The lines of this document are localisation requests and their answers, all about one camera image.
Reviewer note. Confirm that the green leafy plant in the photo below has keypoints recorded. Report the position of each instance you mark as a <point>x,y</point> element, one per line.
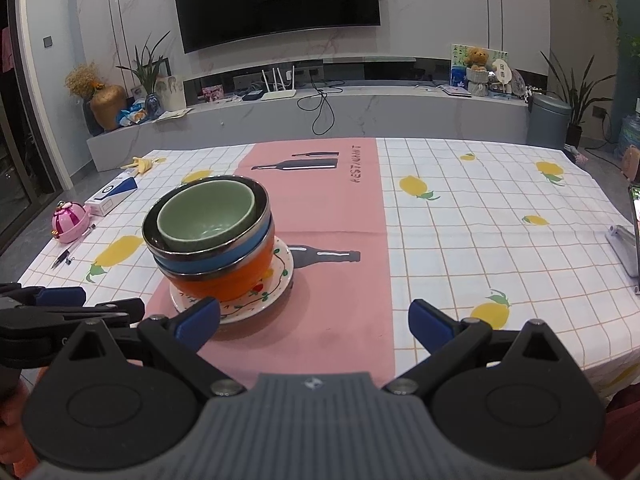
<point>147,67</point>

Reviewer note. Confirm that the dried yellow flowers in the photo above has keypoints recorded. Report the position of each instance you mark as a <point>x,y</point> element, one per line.
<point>82,80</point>

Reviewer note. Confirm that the smartphone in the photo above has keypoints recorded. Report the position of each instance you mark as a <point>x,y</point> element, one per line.
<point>636,215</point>

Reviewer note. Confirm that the blue steel bowl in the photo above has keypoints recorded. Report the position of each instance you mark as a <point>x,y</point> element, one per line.
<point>220,260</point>

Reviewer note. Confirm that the black television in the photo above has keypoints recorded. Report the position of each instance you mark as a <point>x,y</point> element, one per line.
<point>275,0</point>

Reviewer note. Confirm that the yellow banana toy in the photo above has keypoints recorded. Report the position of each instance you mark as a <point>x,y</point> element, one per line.
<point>142,164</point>

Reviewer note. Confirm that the blue and white box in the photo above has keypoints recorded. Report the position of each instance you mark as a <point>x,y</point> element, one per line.
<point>110,197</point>

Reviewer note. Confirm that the black pen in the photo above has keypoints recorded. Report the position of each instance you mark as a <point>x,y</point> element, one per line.
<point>72,249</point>

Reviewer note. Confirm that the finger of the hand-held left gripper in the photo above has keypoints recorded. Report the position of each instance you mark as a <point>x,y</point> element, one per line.
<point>115,310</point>
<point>62,296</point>

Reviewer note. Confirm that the decorative display plate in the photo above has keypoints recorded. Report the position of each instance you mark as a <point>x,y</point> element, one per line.
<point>518,82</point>

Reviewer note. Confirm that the white router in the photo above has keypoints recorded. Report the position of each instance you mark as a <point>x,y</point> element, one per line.
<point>279,94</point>

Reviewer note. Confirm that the pink placemat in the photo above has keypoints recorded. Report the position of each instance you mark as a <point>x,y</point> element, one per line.
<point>330,285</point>

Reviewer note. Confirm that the white phone stand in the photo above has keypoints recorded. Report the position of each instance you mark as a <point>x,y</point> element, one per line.
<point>625,255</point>

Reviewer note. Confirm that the floral white ceramic plate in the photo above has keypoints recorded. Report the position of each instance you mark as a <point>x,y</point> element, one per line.
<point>272,285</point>

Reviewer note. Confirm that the grey trash bin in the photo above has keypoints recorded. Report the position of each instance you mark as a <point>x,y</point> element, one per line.
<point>548,125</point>

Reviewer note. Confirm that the orange steel bowl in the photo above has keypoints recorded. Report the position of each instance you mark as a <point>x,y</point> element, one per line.
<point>220,285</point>

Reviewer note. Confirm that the green illustrated poster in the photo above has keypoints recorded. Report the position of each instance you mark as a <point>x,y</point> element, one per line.
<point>457,57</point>

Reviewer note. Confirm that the blue water jug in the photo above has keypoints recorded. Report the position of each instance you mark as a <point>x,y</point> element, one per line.
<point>629,137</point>

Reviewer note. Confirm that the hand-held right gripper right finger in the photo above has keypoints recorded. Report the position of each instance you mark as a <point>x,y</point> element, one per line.
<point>430,322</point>

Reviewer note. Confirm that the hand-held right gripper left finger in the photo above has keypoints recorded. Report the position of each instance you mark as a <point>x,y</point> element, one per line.
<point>200,321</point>

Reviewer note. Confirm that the brown teddy bear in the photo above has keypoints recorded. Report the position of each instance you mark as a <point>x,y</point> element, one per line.
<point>476,58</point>

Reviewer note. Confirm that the white round fan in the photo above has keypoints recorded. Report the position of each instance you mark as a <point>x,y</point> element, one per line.
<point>502,70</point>

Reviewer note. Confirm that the checked lemon print tablecloth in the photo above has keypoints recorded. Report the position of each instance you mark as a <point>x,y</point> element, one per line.
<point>475,240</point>

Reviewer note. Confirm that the grey marble tv cabinet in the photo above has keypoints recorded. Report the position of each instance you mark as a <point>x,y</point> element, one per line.
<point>400,115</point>

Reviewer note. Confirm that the pink garment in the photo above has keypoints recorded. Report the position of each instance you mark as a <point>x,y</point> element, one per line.
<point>6,50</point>

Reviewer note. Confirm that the tall potted plant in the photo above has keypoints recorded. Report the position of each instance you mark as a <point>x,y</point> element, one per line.
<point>575,105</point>

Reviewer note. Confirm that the pink photo card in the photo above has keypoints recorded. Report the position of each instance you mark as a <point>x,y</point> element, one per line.
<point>212,93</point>

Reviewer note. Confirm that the pink round toy case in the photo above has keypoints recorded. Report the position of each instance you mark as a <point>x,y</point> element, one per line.
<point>71,222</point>

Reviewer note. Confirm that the stack of papers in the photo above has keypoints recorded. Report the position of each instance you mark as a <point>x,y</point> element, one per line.
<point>172,114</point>

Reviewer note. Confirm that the small black box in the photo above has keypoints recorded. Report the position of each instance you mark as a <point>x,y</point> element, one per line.
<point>253,96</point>

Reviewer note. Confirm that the blue glass vase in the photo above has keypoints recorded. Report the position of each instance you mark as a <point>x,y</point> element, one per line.
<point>152,106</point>

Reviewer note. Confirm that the glass sliding door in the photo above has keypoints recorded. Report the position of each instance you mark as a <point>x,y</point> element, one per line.
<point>20,160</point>

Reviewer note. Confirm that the blue snack packet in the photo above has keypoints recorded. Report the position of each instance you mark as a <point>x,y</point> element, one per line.
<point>132,116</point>

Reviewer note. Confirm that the gold vase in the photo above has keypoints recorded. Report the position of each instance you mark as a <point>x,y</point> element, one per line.
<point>107,107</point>

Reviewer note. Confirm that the dark grey vase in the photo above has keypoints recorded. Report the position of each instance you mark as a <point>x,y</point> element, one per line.
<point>91,120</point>

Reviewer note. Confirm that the green ceramic bowl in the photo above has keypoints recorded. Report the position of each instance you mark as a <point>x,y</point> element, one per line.
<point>205,215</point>

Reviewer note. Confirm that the illustrated white card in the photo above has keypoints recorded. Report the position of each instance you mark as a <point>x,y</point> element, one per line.
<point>170,92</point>

